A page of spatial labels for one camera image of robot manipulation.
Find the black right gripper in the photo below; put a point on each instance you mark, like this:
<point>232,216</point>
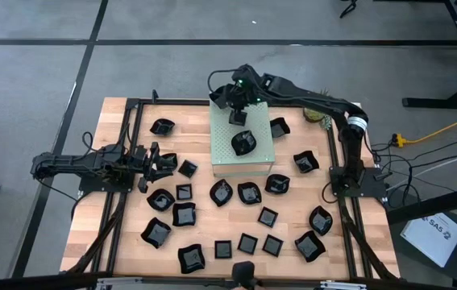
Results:
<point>236,94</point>

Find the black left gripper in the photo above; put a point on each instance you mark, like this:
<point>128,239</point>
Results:
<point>143,169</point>

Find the small black square mini plate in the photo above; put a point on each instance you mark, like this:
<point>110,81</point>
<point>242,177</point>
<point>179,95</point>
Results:
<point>187,168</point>
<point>184,192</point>
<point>238,119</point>
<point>272,246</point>
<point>223,249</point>
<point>248,244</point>
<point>268,217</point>

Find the black leaf-shaped mini plate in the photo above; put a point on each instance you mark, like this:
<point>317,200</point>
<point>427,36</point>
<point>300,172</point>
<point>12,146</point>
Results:
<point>170,162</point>
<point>160,200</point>
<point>221,193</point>
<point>321,221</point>
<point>277,184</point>
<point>249,193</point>
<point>243,143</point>

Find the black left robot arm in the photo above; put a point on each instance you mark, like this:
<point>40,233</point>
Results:
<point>67,165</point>

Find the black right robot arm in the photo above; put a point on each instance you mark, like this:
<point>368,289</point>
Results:
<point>312,100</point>

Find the black wavy square mini plate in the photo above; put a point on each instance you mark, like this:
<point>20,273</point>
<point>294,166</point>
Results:
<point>306,162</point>
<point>184,214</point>
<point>156,233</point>
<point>279,129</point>
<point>191,259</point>
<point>162,127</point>
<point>310,247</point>

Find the potted succulent plant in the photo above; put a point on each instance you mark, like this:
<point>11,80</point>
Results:
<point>314,116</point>

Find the black rounded object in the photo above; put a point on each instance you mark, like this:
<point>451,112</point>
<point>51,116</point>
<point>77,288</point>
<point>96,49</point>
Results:
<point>244,272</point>

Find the black crossbar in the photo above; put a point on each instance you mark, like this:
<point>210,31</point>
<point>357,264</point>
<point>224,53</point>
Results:
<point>30,282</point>

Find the black desk foot bar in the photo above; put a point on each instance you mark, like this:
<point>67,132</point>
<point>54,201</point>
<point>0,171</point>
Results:
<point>413,213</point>

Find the white booklet on floor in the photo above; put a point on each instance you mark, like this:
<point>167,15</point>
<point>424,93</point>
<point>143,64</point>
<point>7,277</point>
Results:
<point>431,241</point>

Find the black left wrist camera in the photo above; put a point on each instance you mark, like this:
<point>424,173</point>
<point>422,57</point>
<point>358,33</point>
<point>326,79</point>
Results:
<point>140,152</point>

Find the black frame clamp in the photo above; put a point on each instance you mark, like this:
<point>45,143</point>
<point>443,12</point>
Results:
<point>154,96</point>

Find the silver metal bracket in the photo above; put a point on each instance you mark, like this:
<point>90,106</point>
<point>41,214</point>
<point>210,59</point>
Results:
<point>343,286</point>
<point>119,282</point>

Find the black desk leg frame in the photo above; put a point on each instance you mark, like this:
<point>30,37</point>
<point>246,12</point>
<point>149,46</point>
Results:
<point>425,103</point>

